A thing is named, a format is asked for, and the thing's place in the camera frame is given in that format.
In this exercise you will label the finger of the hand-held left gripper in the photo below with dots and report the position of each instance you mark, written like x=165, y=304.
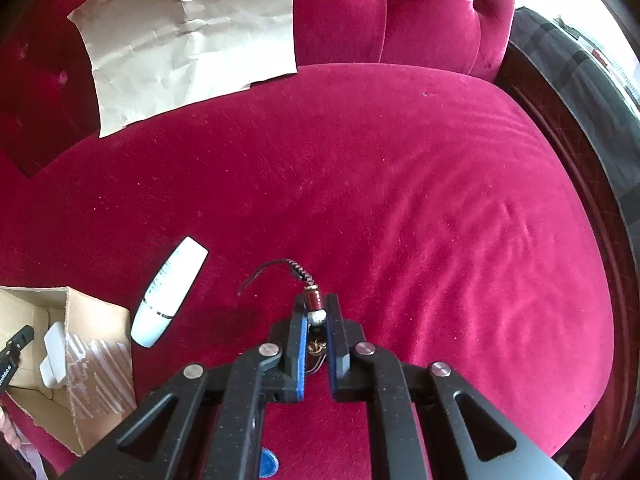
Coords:
x=20, y=337

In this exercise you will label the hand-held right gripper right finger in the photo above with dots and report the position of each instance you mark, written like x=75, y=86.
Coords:
x=334, y=360

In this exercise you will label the large white charger plug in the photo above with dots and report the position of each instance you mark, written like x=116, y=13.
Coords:
x=55, y=355

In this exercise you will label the grey plaid blanket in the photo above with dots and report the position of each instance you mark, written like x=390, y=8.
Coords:
x=590, y=90

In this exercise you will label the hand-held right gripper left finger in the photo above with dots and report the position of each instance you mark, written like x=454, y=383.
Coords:
x=301, y=360

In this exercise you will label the white cosmetic bottle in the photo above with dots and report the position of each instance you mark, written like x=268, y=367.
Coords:
x=167, y=295

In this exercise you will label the cardboard box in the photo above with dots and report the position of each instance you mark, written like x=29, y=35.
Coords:
x=100, y=360

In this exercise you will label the red velvet tufted sofa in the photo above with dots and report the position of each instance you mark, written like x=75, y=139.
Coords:
x=400, y=185

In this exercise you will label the dark wooden bed frame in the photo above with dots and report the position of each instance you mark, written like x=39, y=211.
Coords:
x=600, y=240

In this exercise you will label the creased brown paper sheet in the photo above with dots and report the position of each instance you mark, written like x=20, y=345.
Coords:
x=190, y=45

